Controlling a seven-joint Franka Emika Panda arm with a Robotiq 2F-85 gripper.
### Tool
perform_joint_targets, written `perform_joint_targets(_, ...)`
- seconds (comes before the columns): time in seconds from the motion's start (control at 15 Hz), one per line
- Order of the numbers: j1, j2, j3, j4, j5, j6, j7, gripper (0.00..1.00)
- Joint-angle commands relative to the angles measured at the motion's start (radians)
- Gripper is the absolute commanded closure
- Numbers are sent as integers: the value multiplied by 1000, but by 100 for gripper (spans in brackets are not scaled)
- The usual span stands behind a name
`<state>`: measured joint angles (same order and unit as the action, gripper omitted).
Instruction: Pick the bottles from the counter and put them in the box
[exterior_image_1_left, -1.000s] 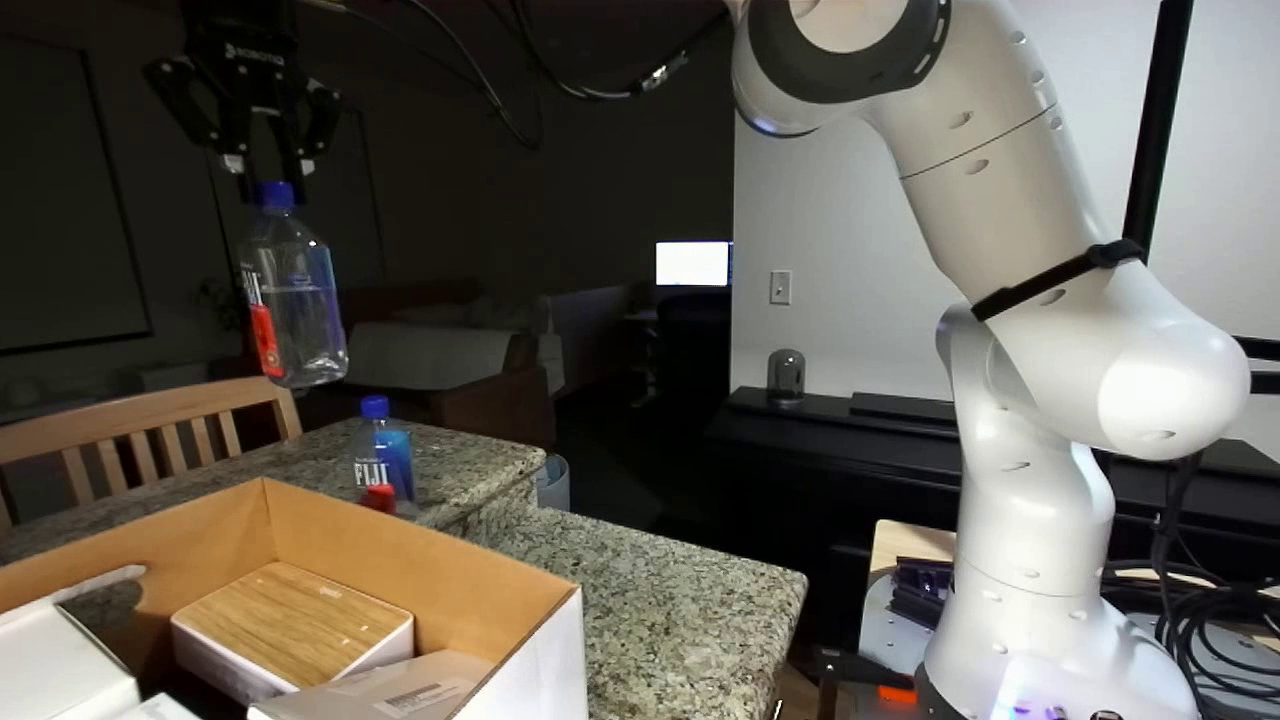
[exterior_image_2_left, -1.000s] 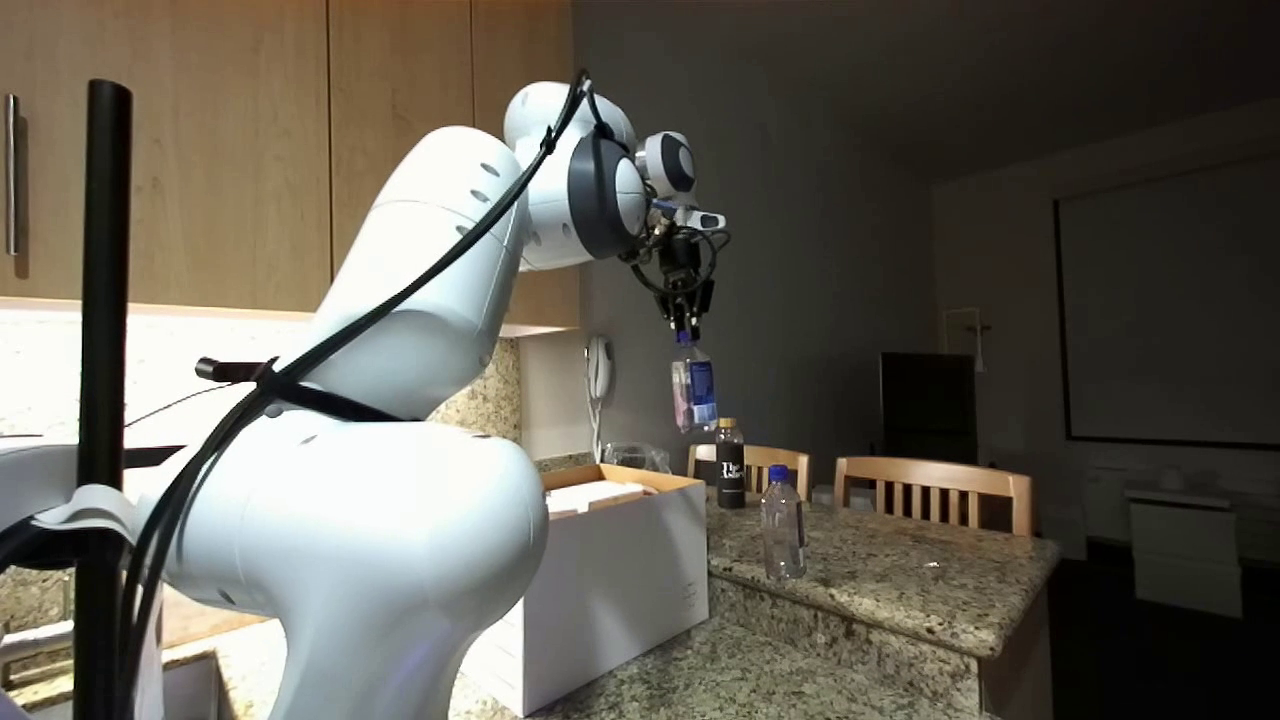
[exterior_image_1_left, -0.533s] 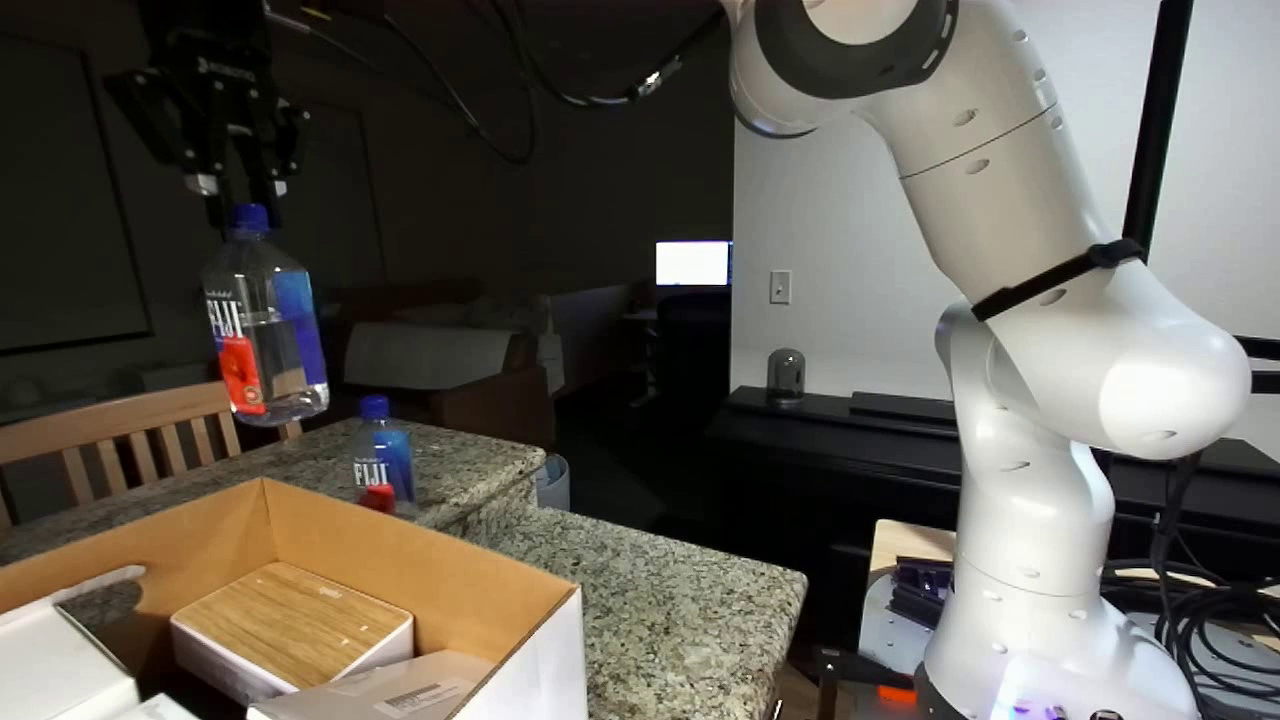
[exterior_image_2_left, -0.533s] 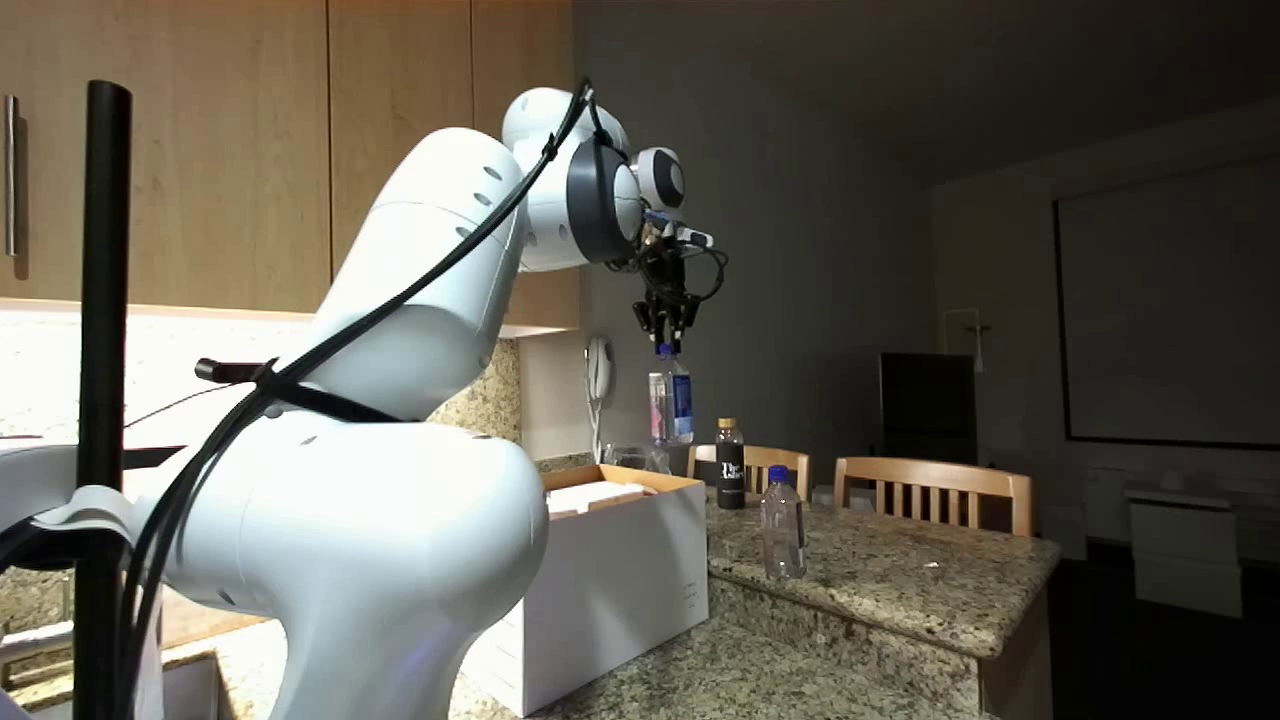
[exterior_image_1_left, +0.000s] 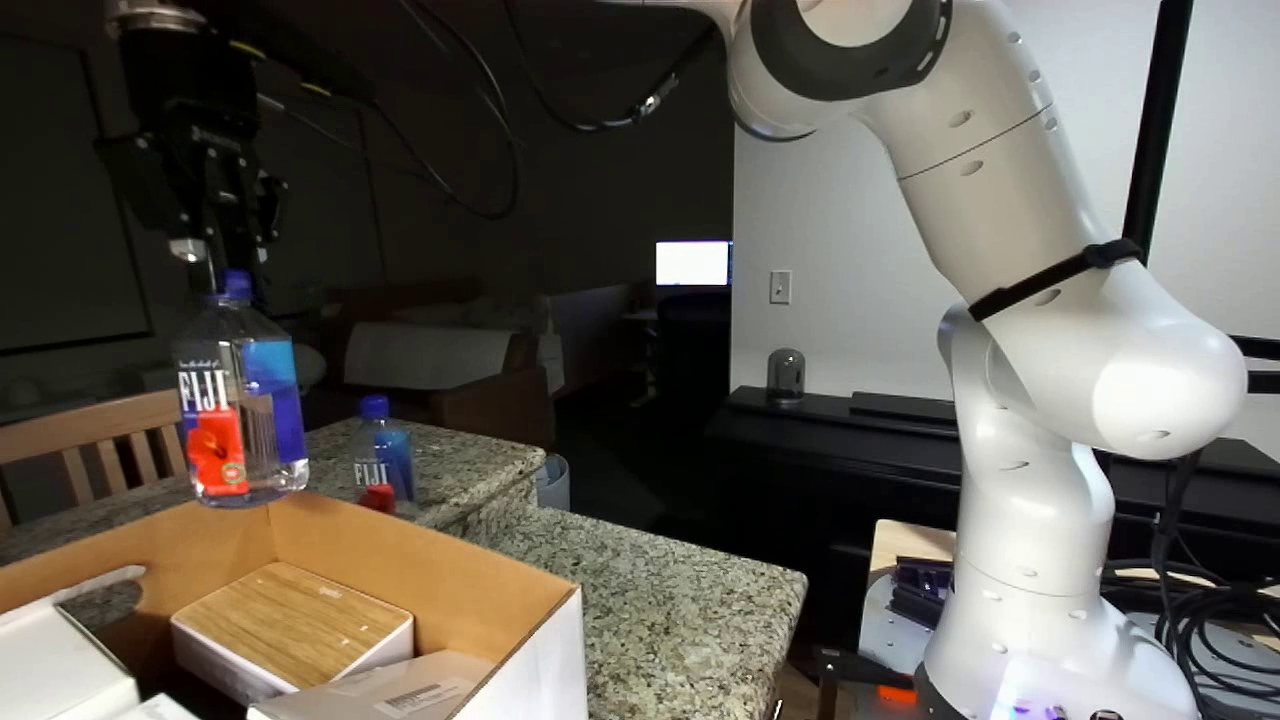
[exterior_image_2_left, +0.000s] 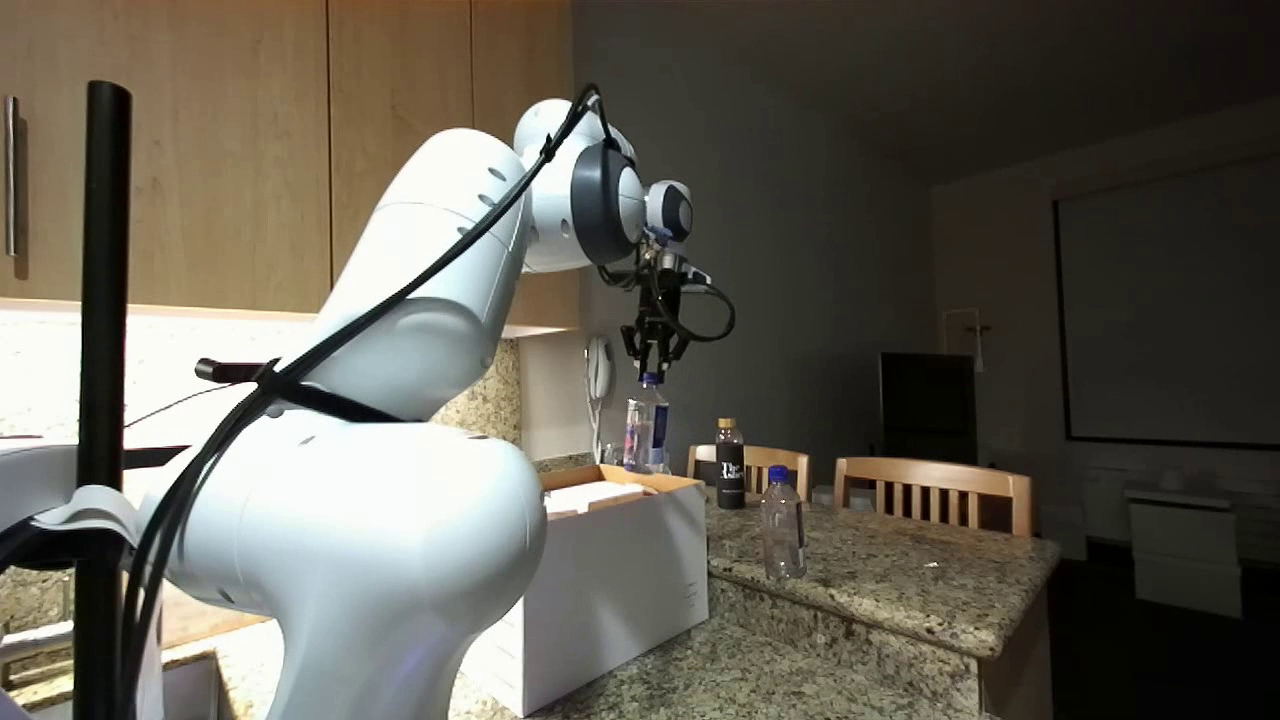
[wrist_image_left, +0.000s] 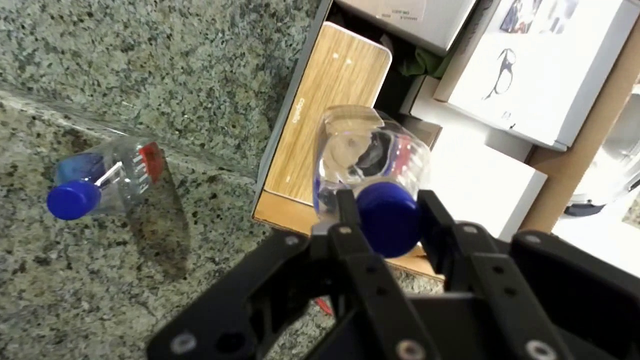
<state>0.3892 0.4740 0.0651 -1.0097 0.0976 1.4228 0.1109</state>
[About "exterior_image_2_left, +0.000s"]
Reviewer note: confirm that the wooden chair back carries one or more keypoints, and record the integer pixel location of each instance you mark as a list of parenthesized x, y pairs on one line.
[(759, 457)]

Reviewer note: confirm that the open cardboard box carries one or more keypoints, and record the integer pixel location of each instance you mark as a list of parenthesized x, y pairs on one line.
[(612, 586)]

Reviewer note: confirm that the gray tape wrap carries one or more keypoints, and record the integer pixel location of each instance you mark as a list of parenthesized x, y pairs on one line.
[(86, 514)]

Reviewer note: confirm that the white wall handset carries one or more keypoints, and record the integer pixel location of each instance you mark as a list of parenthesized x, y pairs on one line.
[(596, 364)]

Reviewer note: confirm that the wooden wall cabinet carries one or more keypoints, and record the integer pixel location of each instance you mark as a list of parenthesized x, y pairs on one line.
[(226, 144)]

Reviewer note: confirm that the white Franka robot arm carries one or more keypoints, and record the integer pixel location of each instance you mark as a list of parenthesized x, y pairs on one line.
[(403, 533)]

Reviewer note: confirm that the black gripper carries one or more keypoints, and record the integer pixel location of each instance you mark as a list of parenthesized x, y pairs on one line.
[(661, 293)]

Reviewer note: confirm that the black flat television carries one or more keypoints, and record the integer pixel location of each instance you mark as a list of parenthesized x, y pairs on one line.
[(927, 407)]

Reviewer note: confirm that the clear Fiji water bottle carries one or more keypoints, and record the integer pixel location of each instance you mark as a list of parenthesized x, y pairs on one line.
[(644, 434), (786, 527)]

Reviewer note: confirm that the framed projection screen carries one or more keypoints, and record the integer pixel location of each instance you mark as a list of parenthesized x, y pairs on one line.
[(1175, 305)]

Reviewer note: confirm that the white low cabinet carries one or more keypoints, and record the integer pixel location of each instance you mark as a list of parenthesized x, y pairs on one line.
[(1187, 552)]

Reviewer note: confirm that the dark glass bottle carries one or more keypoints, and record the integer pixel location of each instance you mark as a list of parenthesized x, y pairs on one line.
[(730, 472)]

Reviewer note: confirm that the black vertical pole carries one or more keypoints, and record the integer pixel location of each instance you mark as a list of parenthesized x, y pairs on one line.
[(107, 267)]

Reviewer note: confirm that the wooden slatted chair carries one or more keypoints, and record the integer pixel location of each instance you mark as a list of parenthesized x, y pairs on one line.
[(934, 469)]

